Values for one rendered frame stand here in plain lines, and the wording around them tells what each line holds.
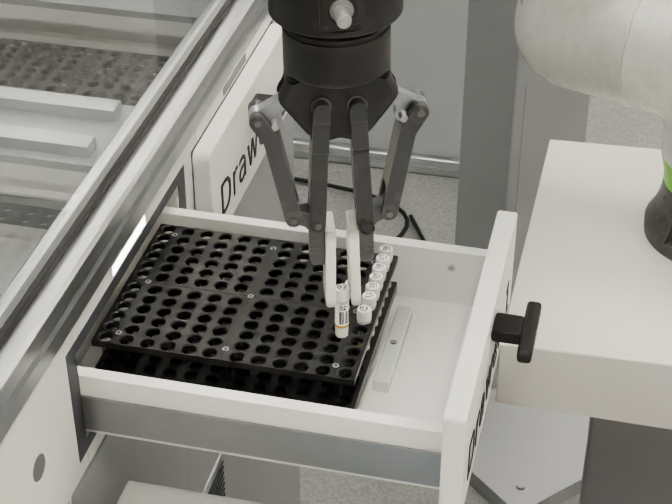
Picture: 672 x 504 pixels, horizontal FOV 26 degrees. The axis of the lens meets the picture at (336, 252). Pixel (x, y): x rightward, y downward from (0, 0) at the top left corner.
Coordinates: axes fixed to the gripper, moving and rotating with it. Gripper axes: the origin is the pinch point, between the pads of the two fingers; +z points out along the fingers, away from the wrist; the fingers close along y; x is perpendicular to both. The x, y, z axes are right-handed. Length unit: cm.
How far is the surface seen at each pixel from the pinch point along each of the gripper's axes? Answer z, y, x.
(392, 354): 15.9, 4.9, 7.5
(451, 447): 11.0, 7.2, -10.0
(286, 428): 13.2, -5.0, -4.0
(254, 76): 7.4, -5.0, 44.3
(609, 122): 101, 77, 189
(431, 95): 82, 34, 172
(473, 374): 8.0, 9.6, -5.2
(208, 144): 7.4, -10.0, 31.0
